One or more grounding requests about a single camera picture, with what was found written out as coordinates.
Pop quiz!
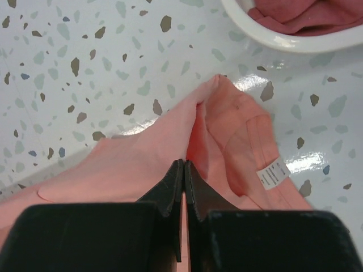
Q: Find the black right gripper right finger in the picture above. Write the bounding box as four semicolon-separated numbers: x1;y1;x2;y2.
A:
184;160;238;221

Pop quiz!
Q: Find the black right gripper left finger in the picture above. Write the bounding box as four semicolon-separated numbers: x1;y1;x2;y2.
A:
137;159;184;217

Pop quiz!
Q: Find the salmon pink t shirt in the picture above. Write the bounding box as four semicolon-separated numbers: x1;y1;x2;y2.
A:
1;75;310;271

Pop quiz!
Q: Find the dark pink crumpled shirt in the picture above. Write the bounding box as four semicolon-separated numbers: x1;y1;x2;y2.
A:
248;1;362;36

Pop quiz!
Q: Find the white plastic laundry basket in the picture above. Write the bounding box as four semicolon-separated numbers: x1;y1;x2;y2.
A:
221;0;362;54

